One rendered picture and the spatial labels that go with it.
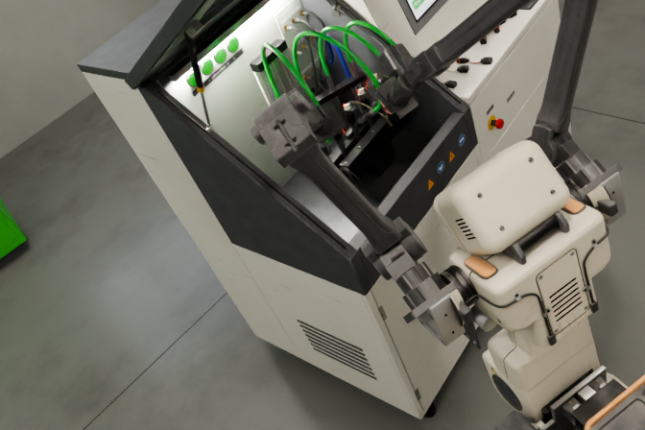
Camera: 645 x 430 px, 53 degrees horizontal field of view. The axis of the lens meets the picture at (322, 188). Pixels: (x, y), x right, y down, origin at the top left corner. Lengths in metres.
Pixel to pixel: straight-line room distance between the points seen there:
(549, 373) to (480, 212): 0.54
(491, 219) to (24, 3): 4.77
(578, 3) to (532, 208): 0.42
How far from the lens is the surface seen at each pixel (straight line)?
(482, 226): 1.22
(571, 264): 1.34
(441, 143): 2.04
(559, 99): 1.45
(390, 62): 1.64
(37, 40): 5.66
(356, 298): 1.94
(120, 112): 2.12
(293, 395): 2.78
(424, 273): 1.30
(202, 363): 3.08
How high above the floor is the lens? 2.21
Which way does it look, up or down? 38 degrees down
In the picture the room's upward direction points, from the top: 24 degrees counter-clockwise
